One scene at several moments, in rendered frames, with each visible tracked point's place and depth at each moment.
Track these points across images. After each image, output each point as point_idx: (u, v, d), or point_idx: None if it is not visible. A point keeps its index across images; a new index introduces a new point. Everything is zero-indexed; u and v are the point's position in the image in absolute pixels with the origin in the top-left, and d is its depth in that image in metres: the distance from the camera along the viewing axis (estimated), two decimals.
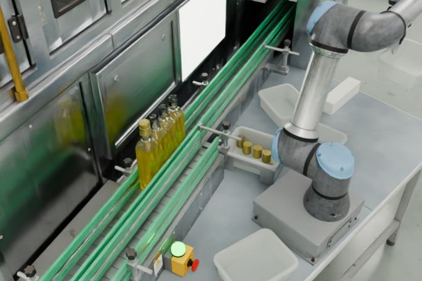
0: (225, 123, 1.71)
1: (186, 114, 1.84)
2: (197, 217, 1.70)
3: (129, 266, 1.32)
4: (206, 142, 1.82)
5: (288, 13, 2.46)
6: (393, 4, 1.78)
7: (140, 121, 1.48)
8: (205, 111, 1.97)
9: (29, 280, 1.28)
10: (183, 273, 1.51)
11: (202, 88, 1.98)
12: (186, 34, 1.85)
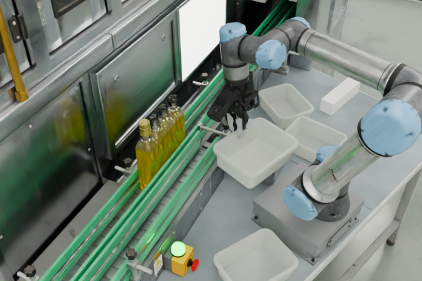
0: (225, 123, 1.71)
1: (186, 114, 1.84)
2: (197, 217, 1.70)
3: (129, 266, 1.32)
4: (206, 142, 1.82)
5: (288, 13, 2.46)
6: (227, 83, 1.40)
7: (140, 121, 1.48)
8: (205, 111, 1.97)
9: (29, 280, 1.28)
10: (183, 273, 1.51)
11: (202, 88, 1.98)
12: (186, 34, 1.85)
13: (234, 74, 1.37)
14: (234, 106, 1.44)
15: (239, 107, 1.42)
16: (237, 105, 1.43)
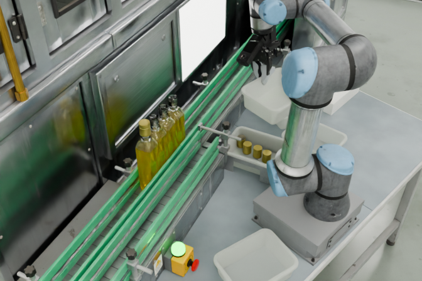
0: (225, 123, 1.71)
1: (186, 114, 1.84)
2: (197, 217, 1.70)
3: (129, 266, 1.32)
4: (206, 142, 1.82)
5: None
6: (254, 32, 1.63)
7: (140, 121, 1.48)
8: (205, 111, 1.97)
9: (29, 280, 1.28)
10: (183, 273, 1.51)
11: (202, 88, 1.98)
12: (186, 34, 1.85)
13: (261, 24, 1.60)
14: (260, 53, 1.66)
15: (264, 54, 1.65)
16: (262, 53, 1.65)
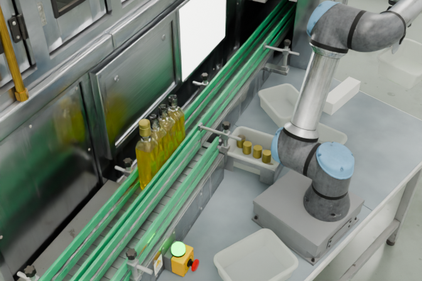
0: (225, 123, 1.71)
1: (186, 114, 1.84)
2: (197, 217, 1.70)
3: (129, 266, 1.32)
4: (206, 142, 1.82)
5: (288, 13, 2.46)
6: (393, 4, 1.78)
7: (140, 121, 1.48)
8: (205, 111, 1.97)
9: (29, 280, 1.28)
10: (183, 273, 1.51)
11: (202, 88, 1.98)
12: (186, 34, 1.85)
13: None
14: None
15: None
16: None
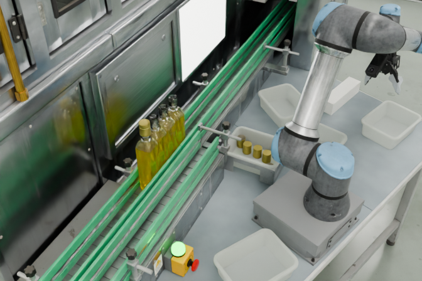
0: (225, 123, 1.71)
1: (186, 114, 1.84)
2: (197, 217, 1.70)
3: (129, 266, 1.32)
4: (206, 142, 1.82)
5: (288, 13, 2.46)
6: None
7: (140, 121, 1.48)
8: (205, 111, 1.97)
9: (29, 280, 1.28)
10: (183, 273, 1.51)
11: (202, 88, 1.98)
12: (186, 34, 1.85)
13: None
14: (384, 66, 1.93)
15: (389, 67, 1.92)
16: (386, 66, 1.92)
